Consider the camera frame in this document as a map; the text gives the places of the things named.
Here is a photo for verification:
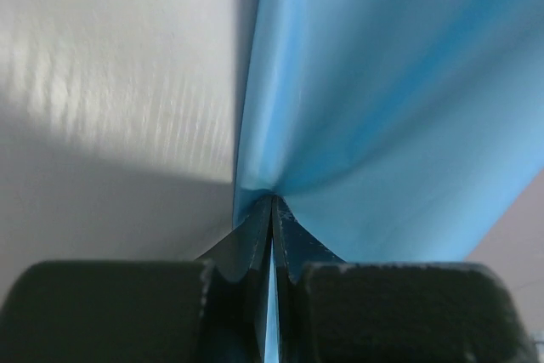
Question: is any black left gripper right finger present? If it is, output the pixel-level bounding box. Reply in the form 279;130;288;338
270;197;538;362

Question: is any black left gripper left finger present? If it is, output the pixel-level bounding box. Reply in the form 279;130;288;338
1;197;272;362

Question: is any blue wrapping paper sheet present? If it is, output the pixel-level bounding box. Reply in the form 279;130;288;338
231;0;544;363

